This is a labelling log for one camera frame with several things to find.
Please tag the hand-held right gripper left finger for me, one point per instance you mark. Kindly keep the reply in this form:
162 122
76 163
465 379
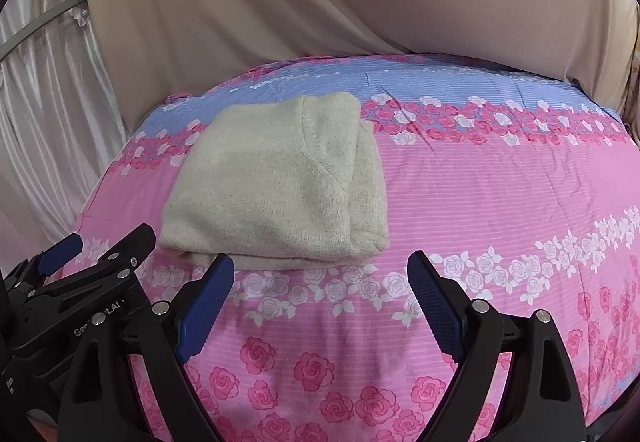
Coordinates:
205 312

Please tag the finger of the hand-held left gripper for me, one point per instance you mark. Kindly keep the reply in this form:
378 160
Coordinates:
120 262
60 254

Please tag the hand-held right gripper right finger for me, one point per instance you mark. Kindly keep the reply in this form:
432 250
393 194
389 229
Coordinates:
435 307

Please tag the cream knit sweater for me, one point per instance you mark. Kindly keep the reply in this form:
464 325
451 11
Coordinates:
275 187

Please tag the pink floral bedsheet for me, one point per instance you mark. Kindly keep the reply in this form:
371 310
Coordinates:
475 202

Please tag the white satin curtain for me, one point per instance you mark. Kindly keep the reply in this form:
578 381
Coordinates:
45 121

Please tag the grey metal rod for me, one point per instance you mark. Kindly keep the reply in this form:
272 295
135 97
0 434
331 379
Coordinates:
45 19

